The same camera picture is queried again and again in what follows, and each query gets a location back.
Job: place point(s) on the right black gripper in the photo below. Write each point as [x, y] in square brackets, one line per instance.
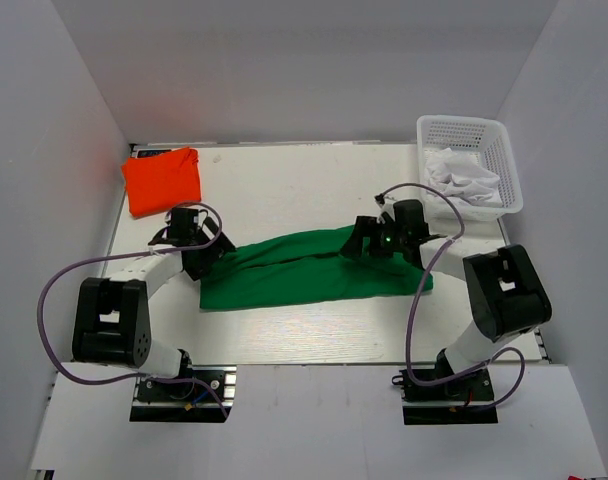
[366, 227]

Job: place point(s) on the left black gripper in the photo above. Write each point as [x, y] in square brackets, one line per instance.
[198, 268]

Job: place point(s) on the green t-shirt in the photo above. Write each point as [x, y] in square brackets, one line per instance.
[302, 268]

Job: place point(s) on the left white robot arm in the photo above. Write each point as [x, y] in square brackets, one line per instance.
[113, 322]

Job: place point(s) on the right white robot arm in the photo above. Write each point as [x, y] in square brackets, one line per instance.
[506, 296]

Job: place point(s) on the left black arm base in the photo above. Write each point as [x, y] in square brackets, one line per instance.
[186, 403]

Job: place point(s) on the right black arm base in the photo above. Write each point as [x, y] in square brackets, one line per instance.
[462, 402]

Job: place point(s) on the folded orange t-shirt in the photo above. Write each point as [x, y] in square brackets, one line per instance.
[158, 183]

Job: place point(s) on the crumpled white t-shirt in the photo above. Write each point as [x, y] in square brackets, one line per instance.
[458, 176]

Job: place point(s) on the white plastic basket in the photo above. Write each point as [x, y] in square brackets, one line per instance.
[488, 141]

